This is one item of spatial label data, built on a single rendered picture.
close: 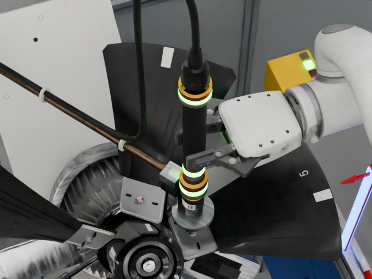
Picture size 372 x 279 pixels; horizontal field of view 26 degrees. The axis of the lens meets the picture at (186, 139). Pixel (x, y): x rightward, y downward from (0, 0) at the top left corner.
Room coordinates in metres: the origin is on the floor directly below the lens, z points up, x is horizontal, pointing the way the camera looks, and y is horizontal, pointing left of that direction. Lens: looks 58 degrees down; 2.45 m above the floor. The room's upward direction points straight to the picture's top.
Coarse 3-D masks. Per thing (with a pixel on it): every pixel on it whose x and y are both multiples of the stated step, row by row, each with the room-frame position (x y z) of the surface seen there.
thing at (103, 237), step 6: (84, 228) 0.57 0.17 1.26; (90, 228) 0.57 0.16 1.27; (96, 228) 0.57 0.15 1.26; (78, 234) 0.57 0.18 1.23; (84, 234) 0.57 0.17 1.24; (90, 234) 0.57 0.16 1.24; (96, 234) 0.57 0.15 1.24; (102, 234) 0.57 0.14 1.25; (108, 234) 0.57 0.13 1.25; (114, 234) 0.57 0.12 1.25; (72, 240) 0.58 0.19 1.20; (78, 240) 0.58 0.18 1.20; (84, 240) 0.57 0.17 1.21; (96, 240) 0.57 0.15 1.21; (102, 240) 0.57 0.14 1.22; (108, 240) 0.57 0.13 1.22; (84, 246) 0.57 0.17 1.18; (90, 246) 0.58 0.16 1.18; (96, 246) 0.57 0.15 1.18
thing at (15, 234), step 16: (0, 176) 0.60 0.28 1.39; (0, 192) 0.59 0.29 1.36; (16, 192) 0.59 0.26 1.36; (32, 192) 0.59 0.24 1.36; (0, 208) 0.58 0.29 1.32; (16, 208) 0.58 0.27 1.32; (32, 208) 0.58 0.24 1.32; (48, 208) 0.58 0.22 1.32; (0, 224) 0.57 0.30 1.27; (16, 224) 0.57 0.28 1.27; (32, 224) 0.57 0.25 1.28; (48, 224) 0.57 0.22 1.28; (64, 224) 0.57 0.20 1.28; (80, 224) 0.57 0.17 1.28; (48, 240) 0.58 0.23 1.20; (64, 240) 0.57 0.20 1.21
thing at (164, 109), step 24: (120, 48) 0.83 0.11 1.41; (144, 48) 0.82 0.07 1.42; (120, 72) 0.80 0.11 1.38; (144, 72) 0.79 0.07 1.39; (168, 72) 0.78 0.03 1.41; (216, 72) 0.77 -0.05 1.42; (120, 96) 0.77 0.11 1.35; (168, 96) 0.75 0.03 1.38; (216, 96) 0.74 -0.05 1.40; (120, 120) 0.74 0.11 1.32; (168, 120) 0.72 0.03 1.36; (144, 144) 0.70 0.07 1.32; (168, 144) 0.69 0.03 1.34; (120, 168) 0.68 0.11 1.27; (144, 168) 0.67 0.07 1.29
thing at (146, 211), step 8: (128, 184) 0.66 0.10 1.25; (136, 184) 0.65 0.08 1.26; (144, 184) 0.65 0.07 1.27; (128, 192) 0.65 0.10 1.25; (136, 192) 0.64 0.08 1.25; (144, 192) 0.64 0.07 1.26; (152, 192) 0.63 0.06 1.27; (160, 192) 0.63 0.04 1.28; (120, 200) 0.64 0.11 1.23; (128, 200) 0.63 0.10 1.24; (144, 200) 0.63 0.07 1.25; (152, 200) 0.62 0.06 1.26; (160, 200) 0.62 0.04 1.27; (120, 208) 0.63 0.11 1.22; (128, 208) 0.62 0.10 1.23; (136, 208) 0.62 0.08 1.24; (144, 208) 0.62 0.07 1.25; (152, 208) 0.61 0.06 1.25; (160, 208) 0.61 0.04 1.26; (136, 216) 0.61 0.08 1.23; (144, 216) 0.60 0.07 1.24; (152, 216) 0.60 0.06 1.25; (160, 216) 0.60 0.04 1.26
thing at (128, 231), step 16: (112, 208) 0.64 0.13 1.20; (112, 224) 0.61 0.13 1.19; (128, 224) 0.59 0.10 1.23; (144, 224) 0.59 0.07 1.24; (160, 224) 0.60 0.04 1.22; (112, 240) 0.57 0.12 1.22; (128, 240) 0.55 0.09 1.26; (144, 240) 0.55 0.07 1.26; (160, 240) 0.55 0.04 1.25; (112, 256) 0.53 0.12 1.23; (128, 256) 0.53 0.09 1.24; (144, 256) 0.54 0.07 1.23; (160, 256) 0.54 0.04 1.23; (176, 256) 0.54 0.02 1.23; (112, 272) 0.51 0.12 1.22; (128, 272) 0.51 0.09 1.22; (144, 272) 0.52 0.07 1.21; (160, 272) 0.52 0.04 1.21; (176, 272) 0.52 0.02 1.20
